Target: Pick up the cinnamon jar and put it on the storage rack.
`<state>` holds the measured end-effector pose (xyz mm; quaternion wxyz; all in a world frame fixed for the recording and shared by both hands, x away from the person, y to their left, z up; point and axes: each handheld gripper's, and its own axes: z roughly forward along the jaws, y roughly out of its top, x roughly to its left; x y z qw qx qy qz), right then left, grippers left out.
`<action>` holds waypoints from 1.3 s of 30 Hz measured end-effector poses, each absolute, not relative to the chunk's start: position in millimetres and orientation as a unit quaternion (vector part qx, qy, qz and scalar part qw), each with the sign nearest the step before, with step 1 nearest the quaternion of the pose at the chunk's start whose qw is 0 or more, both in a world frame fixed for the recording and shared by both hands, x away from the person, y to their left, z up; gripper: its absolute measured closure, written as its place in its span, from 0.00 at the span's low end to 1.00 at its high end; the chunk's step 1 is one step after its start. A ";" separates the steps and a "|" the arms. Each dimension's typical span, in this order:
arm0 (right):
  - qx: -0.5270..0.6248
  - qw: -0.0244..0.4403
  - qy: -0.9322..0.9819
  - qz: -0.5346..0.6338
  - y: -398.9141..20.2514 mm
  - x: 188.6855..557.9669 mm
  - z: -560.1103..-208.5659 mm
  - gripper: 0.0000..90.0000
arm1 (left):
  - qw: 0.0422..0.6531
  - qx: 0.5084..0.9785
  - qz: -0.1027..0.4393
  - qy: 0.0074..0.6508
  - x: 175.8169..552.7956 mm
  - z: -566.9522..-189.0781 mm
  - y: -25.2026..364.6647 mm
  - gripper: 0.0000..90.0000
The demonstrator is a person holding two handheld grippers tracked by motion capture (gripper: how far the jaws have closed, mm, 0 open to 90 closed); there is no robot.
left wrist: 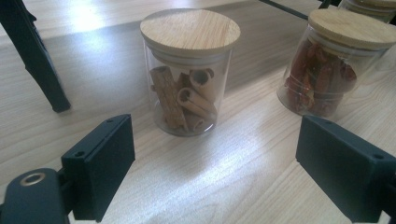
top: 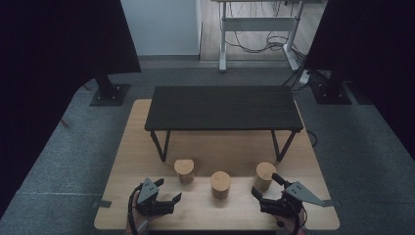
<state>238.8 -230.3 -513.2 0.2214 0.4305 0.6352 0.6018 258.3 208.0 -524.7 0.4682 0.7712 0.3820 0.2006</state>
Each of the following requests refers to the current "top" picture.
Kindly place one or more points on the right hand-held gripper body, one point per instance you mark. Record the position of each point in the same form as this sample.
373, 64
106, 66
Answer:
298, 192

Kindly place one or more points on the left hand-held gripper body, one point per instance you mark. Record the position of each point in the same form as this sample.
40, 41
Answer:
147, 192

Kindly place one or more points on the wooden cylinder block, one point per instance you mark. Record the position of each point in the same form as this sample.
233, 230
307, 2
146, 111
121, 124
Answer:
220, 182
264, 173
184, 168

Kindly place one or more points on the black low shelf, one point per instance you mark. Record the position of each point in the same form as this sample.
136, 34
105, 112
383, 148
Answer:
225, 107

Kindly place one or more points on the person's left hand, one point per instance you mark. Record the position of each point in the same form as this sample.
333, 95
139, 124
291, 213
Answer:
137, 225

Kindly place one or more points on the person's right hand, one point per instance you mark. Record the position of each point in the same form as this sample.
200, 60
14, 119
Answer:
293, 226

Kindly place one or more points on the grey tape strip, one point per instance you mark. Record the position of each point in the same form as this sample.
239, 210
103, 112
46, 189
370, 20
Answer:
101, 204
332, 203

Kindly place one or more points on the black stand base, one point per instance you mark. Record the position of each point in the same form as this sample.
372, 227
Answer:
109, 94
329, 93

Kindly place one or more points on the white power strip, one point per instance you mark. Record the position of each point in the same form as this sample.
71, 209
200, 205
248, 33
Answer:
304, 77

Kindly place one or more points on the black curtain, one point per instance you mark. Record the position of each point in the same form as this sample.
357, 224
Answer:
49, 65
375, 49

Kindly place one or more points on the white metal desk frame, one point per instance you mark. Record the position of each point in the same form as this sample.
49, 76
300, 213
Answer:
257, 23

